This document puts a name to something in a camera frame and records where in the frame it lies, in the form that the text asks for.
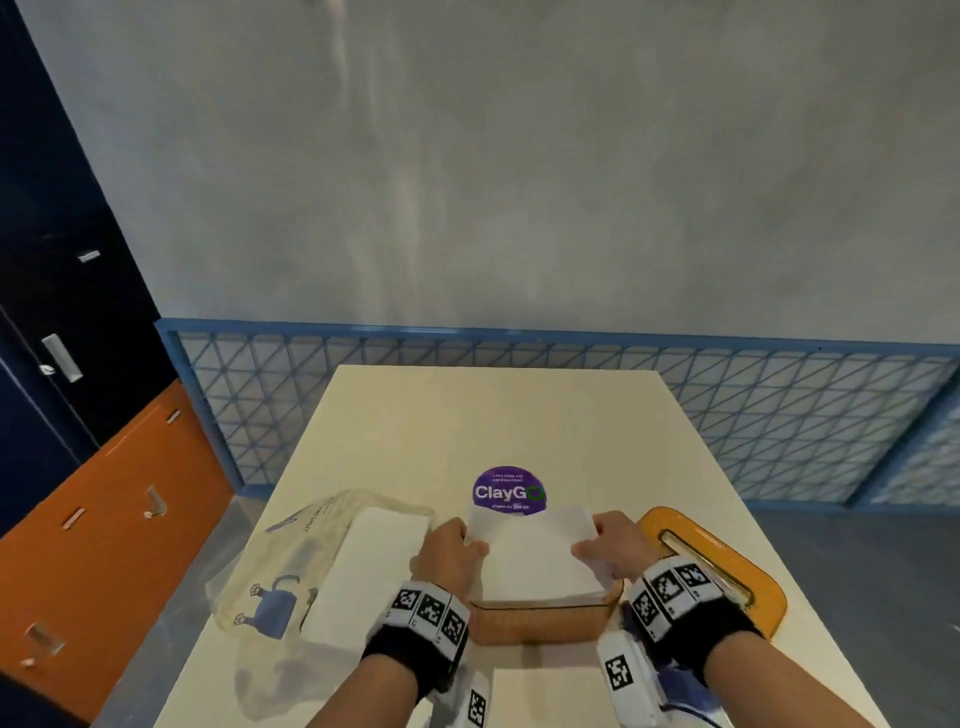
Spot white tissue bundle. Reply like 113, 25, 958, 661
464, 504, 613, 606

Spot round purple sticker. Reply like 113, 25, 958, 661
472, 466, 547, 519

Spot person's right hand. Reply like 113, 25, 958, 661
571, 511, 663, 583

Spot person's left forearm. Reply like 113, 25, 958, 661
307, 648, 423, 728

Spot orange transparent tissue box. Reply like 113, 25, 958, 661
466, 577, 625, 648

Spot orange slotted lid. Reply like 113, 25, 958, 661
635, 506, 789, 643

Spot orange locker cabinet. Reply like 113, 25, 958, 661
0, 378, 235, 725

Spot cat print tissue pack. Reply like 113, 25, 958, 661
212, 489, 436, 721

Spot person's left hand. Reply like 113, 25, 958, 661
410, 518, 490, 601

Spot blue cleaning cloth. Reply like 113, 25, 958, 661
652, 652, 726, 728

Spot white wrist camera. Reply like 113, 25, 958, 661
442, 659, 493, 728
597, 629, 666, 728

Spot dark blue locker bank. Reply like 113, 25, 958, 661
0, 0, 178, 538

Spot silver bar locker handle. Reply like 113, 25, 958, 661
38, 333, 84, 385

